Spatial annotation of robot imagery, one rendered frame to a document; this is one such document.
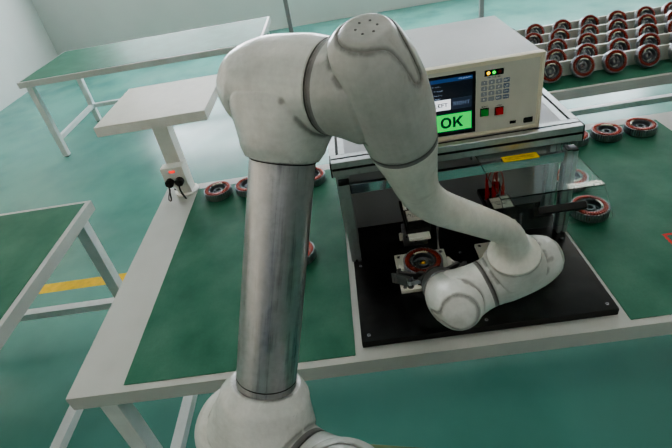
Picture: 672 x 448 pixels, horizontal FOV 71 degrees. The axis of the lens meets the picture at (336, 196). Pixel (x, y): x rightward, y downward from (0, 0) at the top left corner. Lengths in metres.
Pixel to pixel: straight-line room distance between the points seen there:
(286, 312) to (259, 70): 0.36
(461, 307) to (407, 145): 0.44
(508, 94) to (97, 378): 1.31
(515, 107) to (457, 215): 0.60
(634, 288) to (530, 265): 0.53
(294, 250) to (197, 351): 0.74
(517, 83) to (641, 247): 0.61
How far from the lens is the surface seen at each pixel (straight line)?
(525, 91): 1.32
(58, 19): 8.52
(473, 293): 0.96
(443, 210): 0.76
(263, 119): 0.64
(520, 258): 0.97
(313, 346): 1.29
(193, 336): 1.43
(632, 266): 1.53
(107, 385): 1.45
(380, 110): 0.56
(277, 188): 0.67
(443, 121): 1.29
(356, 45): 0.54
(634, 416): 2.15
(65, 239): 2.15
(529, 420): 2.04
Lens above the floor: 1.74
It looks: 34 degrees down
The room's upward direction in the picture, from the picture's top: 11 degrees counter-clockwise
